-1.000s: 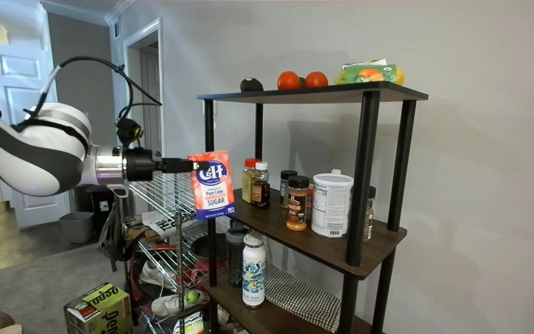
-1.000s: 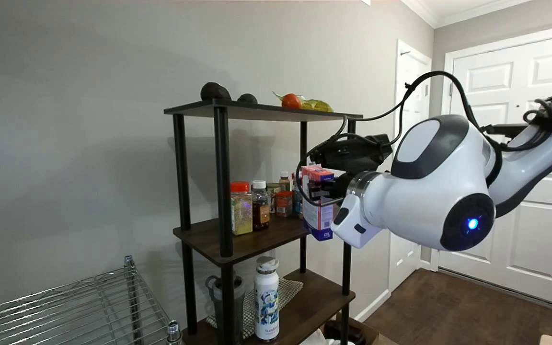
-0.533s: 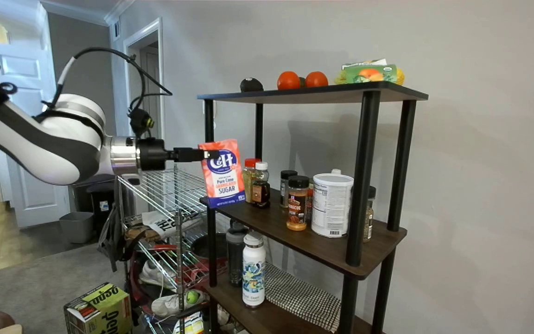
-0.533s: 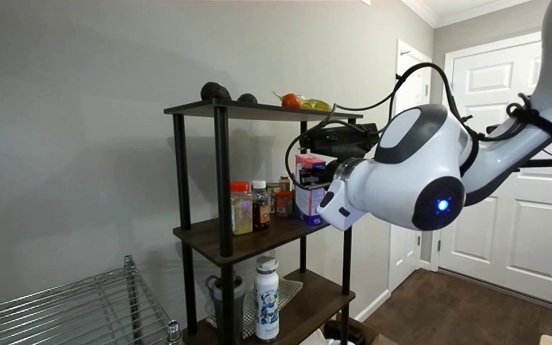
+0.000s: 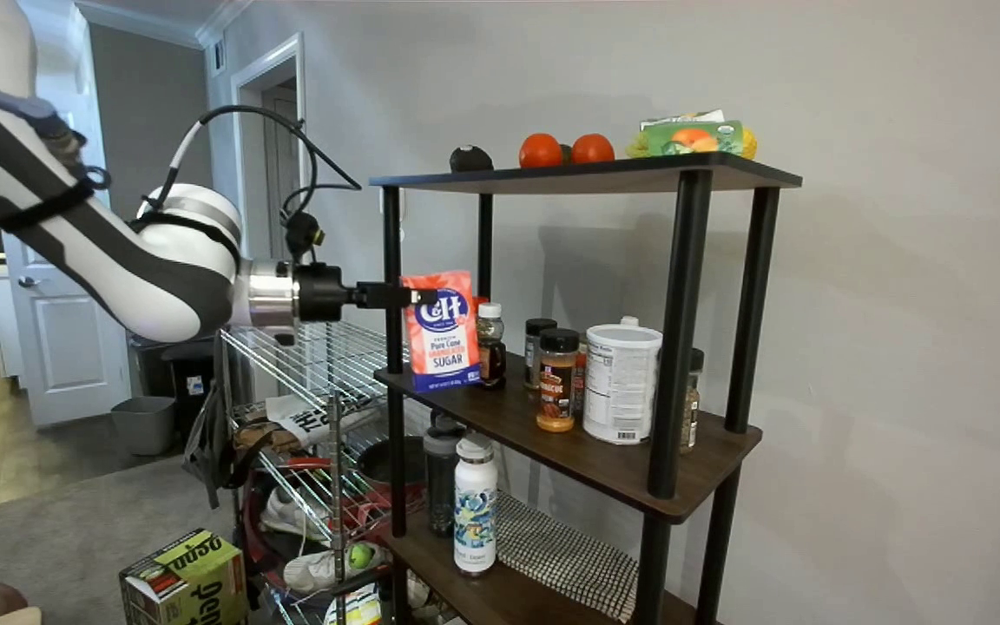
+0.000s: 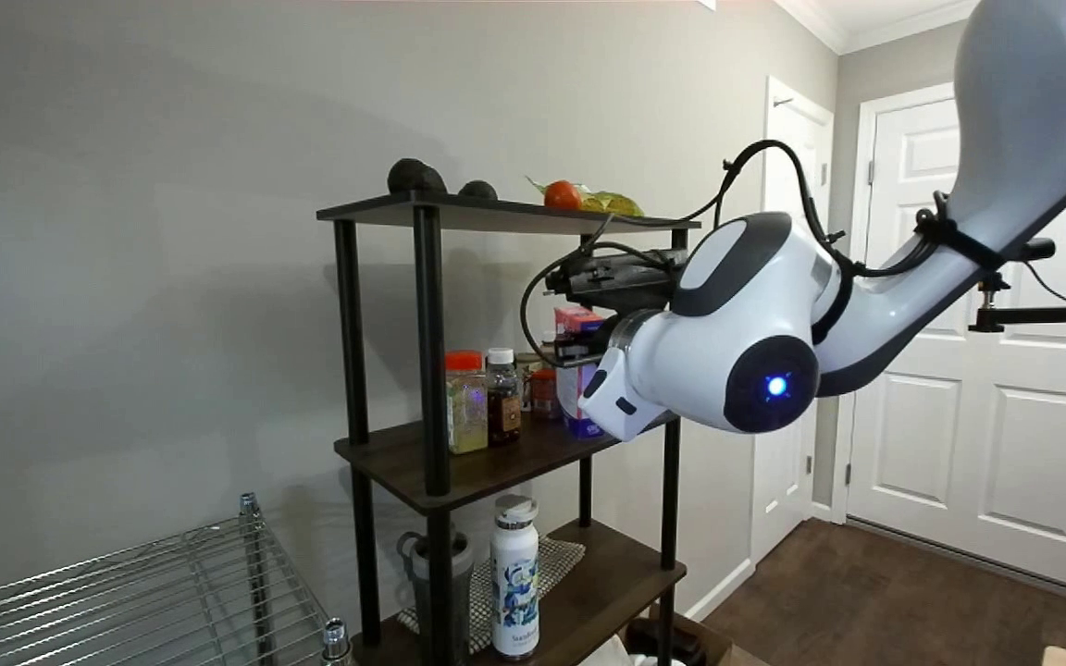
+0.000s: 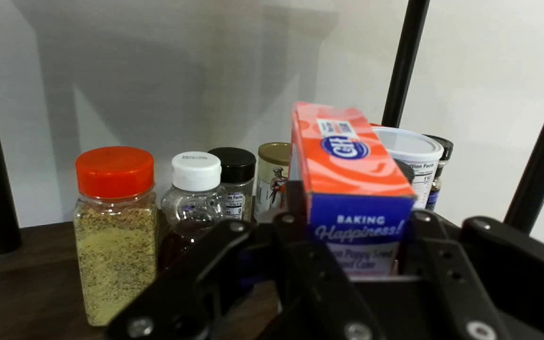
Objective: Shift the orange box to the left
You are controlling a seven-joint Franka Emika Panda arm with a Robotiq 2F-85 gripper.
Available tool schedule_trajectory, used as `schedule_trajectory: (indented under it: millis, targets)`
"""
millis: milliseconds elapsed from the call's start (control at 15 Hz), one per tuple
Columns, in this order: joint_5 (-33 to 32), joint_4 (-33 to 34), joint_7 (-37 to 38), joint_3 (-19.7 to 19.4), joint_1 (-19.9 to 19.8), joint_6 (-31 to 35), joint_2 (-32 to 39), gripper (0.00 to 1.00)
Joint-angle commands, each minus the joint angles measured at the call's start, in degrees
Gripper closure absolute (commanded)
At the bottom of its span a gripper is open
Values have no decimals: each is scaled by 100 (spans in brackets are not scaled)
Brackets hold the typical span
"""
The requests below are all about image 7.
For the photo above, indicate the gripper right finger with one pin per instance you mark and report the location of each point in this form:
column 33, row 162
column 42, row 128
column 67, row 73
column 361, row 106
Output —
column 513, row 283

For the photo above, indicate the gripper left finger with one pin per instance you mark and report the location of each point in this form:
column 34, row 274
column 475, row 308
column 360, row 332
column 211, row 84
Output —
column 215, row 278

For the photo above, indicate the orange and blue cardboard box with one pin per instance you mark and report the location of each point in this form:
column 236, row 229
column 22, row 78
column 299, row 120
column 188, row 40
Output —
column 347, row 170

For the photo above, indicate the clear bottle with white cap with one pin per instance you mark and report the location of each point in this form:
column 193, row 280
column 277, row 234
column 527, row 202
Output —
column 194, row 198

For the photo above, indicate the black-lidded spice jar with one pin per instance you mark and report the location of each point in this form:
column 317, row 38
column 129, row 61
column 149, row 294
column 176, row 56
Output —
column 236, row 174

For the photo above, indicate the red-lidded yellow spice jar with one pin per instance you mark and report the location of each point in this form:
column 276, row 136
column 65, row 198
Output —
column 114, row 245

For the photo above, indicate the gold-lidded glass jar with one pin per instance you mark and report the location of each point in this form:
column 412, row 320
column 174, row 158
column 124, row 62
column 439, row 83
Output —
column 272, row 184

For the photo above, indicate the dark bottle with black cap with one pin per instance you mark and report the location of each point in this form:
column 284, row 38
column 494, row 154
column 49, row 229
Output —
column 442, row 163

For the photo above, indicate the white plastic tub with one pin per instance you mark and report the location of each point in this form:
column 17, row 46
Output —
column 416, row 151

